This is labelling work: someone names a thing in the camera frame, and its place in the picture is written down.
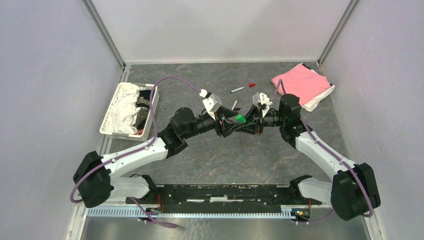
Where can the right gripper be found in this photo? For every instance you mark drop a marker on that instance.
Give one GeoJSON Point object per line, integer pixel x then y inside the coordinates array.
{"type": "Point", "coordinates": [256, 115]}

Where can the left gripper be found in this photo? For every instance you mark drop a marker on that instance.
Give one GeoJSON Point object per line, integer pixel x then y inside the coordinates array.
{"type": "Point", "coordinates": [221, 114]}

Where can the green pen cap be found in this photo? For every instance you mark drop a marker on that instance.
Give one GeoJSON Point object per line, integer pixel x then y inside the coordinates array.
{"type": "Point", "coordinates": [240, 118]}

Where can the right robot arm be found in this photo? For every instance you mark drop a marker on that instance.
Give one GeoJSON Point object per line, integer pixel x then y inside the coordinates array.
{"type": "Point", "coordinates": [352, 190]}

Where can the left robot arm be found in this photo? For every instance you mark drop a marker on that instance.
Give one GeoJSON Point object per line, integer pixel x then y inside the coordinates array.
{"type": "Point", "coordinates": [99, 178]}

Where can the white pen middle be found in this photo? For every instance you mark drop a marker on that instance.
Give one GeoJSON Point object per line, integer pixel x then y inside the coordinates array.
{"type": "Point", "coordinates": [234, 105]}

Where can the white pen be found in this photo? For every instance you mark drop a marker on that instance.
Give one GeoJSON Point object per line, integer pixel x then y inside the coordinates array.
{"type": "Point", "coordinates": [237, 89]}
{"type": "Point", "coordinates": [234, 105]}

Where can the white pen upper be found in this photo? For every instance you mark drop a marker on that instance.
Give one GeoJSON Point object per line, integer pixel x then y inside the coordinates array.
{"type": "Point", "coordinates": [237, 89]}

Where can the pink folded cloth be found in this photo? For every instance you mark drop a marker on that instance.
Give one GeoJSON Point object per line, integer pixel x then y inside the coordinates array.
{"type": "Point", "coordinates": [289, 82]}

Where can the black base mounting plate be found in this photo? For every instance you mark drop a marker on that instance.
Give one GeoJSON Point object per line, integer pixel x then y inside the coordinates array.
{"type": "Point", "coordinates": [224, 199]}

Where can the black cloth in basket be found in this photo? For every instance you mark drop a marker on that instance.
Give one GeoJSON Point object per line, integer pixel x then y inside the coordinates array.
{"type": "Point", "coordinates": [143, 104]}

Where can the white cloth in basket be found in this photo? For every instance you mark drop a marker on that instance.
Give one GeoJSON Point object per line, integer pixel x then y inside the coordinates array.
{"type": "Point", "coordinates": [122, 112]}

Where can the white plastic basket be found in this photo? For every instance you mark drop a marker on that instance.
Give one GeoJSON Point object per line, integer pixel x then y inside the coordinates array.
{"type": "Point", "coordinates": [142, 135]}

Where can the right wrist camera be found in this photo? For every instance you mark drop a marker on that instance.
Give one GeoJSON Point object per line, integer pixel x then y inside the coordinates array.
{"type": "Point", "coordinates": [262, 101]}

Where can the aluminium frame rail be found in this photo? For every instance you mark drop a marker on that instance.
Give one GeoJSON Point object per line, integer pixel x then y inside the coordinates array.
{"type": "Point", "coordinates": [134, 209]}

